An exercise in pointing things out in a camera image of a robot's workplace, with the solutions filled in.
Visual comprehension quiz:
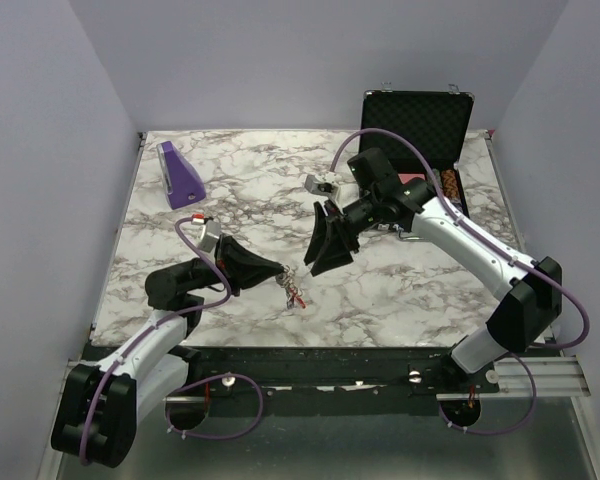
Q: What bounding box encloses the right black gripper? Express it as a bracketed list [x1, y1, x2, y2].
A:
[303, 191, 381, 277]

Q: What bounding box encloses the pink playing card deck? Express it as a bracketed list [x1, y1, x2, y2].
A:
[398, 173, 426, 184]

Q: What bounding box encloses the red keyring with keys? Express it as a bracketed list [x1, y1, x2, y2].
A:
[275, 265, 306, 309]

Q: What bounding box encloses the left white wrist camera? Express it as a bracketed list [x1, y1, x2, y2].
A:
[191, 214, 222, 254]

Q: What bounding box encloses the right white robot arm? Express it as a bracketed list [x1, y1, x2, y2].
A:
[304, 148, 562, 392]

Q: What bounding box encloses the black poker chip case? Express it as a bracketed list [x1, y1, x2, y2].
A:
[361, 90, 474, 215]

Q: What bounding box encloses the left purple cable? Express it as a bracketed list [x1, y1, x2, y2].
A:
[78, 215, 265, 466]

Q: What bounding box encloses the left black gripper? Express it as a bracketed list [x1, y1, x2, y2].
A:
[180, 233, 284, 296]

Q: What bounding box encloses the purple wedge-shaped box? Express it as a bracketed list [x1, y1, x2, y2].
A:
[157, 141, 206, 210]

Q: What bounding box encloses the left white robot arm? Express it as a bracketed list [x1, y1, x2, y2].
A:
[50, 235, 285, 468]

